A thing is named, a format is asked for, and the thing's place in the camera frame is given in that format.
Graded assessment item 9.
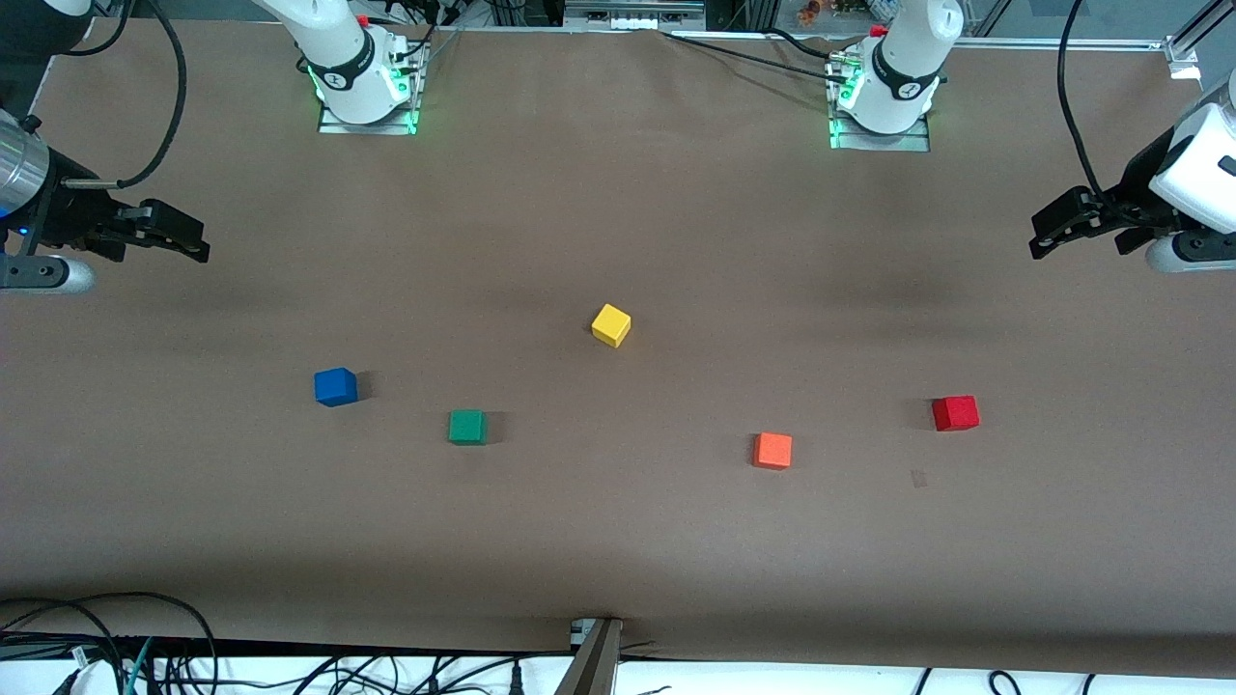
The grey metal bracket post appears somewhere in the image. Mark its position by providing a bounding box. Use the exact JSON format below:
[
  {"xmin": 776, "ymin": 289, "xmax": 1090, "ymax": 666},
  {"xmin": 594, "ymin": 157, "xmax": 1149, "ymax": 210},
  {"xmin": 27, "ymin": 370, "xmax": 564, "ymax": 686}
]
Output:
[{"xmin": 555, "ymin": 616, "xmax": 625, "ymax": 695}]

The aluminium frame profile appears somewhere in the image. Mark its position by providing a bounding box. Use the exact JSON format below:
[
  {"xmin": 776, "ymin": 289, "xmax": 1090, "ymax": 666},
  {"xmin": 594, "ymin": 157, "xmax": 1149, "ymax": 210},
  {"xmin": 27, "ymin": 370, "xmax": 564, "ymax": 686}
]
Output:
[{"xmin": 1164, "ymin": 0, "xmax": 1236, "ymax": 80}]

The aluminium table edge rail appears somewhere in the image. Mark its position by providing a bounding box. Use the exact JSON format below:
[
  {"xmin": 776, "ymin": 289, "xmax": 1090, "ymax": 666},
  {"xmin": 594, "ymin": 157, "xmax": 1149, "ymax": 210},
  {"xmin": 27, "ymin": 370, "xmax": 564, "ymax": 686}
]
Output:
[{"xmin": 927, "ymin": 37, "xmax": 1169, "ymax": 49}]

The black base cable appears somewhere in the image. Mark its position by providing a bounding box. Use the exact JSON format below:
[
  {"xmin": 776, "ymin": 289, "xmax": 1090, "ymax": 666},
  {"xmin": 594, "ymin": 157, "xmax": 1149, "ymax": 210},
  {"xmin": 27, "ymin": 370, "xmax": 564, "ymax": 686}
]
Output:
[
  {"xmin": 763, "ymin": 27, "xmax": 841, "ymax": 64},
  {"xmin": 660, "ymin": 29, "xmax": 851, "ymax": 86}
]

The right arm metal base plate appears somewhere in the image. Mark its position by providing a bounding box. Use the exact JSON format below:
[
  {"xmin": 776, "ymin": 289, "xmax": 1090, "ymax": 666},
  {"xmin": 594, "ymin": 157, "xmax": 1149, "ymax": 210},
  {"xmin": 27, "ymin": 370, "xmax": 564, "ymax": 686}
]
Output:
[{"xmin": 317, "ymin": 39, "xmax": 426, "ymax": 136}]

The red wooden block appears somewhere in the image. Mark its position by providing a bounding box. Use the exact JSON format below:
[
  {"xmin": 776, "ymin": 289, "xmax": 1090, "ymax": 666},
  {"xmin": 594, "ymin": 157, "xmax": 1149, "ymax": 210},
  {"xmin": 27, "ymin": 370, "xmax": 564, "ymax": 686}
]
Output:
[{"xmin": 932, "ymin": 395, "xmax": 981, "ymax": 432}]

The yellow wooden block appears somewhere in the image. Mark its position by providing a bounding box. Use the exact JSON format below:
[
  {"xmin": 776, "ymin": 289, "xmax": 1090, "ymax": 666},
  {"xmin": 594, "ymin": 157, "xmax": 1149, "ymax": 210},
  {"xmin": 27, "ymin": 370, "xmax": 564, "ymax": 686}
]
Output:
[{"xmin": 591, "ymin": 303, "xmax": 632, "ymax": 349}]

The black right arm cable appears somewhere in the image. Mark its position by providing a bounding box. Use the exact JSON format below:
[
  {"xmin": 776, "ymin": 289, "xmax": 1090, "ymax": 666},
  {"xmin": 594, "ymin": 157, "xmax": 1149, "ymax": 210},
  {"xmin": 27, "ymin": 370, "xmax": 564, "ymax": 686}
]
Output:
[
  {"xmin": 58, "ymin": 0, "xmax": 134, "ymax": 57},
  {"xmin": 66, "ymin": 0, "xmax": 189, "ymax": 190}
]

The grey power strip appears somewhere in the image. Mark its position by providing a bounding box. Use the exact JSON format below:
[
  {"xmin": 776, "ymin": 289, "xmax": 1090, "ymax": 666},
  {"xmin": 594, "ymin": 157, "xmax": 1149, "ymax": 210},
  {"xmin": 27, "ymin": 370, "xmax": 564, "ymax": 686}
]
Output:
[{"xmin": 563, "ymin": 0, "xmax": 708, "ymax": 32}]

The teal floor cable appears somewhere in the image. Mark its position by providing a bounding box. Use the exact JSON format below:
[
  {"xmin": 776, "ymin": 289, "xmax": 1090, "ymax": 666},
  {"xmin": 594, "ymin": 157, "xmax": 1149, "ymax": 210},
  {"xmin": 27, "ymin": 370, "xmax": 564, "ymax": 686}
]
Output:
[{"xmin": 121, "ymin": 637, "xmax": 155, "ymax": 695}]

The blue wooden block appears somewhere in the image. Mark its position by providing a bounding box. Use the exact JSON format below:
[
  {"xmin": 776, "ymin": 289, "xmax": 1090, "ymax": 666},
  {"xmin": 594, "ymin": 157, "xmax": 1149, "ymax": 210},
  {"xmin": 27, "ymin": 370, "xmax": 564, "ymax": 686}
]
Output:
[{"xmin": 314, "ymin": 367, "xmax": 359, "ymax": 408}]

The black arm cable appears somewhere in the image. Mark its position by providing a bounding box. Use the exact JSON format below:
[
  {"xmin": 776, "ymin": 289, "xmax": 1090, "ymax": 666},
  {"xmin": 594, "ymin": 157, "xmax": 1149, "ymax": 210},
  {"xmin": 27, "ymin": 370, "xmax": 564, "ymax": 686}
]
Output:
[
  {"xmin": 1056, "ymin": 0, "xmax": 1110, "ymax": 202},
  {"xmin": 66, "ymin": 0, "xmax": 189, "ymax": 190},
  {"xmin": 58, "ymin": 0, "xmax": 134, "ymax": 57}
]

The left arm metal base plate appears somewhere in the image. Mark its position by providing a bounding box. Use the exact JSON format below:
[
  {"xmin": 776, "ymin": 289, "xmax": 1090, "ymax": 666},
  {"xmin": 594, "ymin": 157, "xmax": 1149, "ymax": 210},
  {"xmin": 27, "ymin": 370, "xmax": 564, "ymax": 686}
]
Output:
[{"xmin": 829, "ymin": 53, "xmax": 933, "ymax": 153}]

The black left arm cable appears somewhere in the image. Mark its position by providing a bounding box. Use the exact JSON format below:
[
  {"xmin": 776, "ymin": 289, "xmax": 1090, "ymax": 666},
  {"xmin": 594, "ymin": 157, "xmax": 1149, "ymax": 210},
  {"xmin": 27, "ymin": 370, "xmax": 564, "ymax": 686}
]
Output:
[{"xmin": 1056, "ymin": 0, "xmax": 1110, "ymax": 202}]

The brown table cover sheet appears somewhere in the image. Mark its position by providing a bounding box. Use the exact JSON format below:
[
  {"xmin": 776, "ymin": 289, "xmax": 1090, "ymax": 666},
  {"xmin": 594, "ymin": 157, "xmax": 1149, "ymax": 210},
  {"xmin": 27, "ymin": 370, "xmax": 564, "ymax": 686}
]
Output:
[{"xmin": 0, "ymin": 17, "xmax": 1236, "ymax": 677}]

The black floor cable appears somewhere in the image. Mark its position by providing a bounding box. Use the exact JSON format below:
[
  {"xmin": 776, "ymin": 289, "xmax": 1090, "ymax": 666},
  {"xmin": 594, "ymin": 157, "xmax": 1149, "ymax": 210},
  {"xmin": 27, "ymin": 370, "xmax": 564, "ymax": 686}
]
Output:
[{"xmin": 0, "ymin": 591, "xmax": 221, "ymax": 695}]

